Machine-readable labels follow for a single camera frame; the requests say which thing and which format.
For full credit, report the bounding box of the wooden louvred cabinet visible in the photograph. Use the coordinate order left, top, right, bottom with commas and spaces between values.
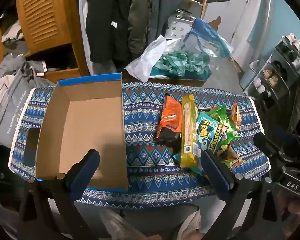
0, 0, 90, 85

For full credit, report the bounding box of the person's right hand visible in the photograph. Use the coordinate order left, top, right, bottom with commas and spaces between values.
277, 192, 300, 240

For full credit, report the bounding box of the small orange yellow snack packet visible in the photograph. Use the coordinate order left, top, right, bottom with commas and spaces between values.
230, 103, 242, 130

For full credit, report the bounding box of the dark hanging jacket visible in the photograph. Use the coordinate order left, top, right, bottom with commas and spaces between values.
85, 0, 132, 63

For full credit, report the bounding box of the grey cloth bag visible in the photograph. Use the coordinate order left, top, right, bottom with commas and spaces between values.
0, 62, 37, 148

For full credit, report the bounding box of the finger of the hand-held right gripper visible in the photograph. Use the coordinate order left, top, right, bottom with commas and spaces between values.
254, 131, 285, 161

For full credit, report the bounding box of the blue patterned tablecloth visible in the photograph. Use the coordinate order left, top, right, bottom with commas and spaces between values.
8, 81, 270, 209

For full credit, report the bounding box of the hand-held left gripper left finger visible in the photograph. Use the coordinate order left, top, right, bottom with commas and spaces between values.
19, 149, 100, 240

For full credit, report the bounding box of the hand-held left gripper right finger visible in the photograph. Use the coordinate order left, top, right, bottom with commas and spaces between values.
201, 150, 278, 240

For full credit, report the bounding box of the white plastic bag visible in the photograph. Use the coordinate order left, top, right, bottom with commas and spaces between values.
125, 35, 183, 82

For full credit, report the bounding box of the teal snack packet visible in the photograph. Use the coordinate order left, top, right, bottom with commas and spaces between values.
196, 111, 224, 155

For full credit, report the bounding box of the grey clothes pile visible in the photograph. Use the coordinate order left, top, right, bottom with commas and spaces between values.
0, 20, 28, 55

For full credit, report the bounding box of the blue-rimmed cardboard box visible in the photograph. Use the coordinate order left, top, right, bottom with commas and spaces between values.
35, 72, 129, 193

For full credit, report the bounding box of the blue plastic bag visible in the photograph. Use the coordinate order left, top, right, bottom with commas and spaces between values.
182, 17, 234, 58

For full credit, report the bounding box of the teal plastic heap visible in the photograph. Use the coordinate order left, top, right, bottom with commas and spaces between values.
150, 51, 212, 79

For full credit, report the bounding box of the long yellow snack packet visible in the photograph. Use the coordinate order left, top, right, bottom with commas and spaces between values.
180, 94, 203, 168

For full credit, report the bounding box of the shoe rack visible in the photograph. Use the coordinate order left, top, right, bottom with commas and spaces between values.
240, 32, 300, 100

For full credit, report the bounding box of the orange black snack packet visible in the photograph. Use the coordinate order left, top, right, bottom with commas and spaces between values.
156, 93, 183, 147

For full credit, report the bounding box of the metal pot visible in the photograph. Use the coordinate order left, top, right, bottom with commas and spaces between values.
165, 9, 194, 40

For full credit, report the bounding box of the green snack packet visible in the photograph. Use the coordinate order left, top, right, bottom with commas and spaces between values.
206, 105, 242, 153

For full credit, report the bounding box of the olive hanging jacket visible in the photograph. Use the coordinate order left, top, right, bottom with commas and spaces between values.
127, 0, 165, 55

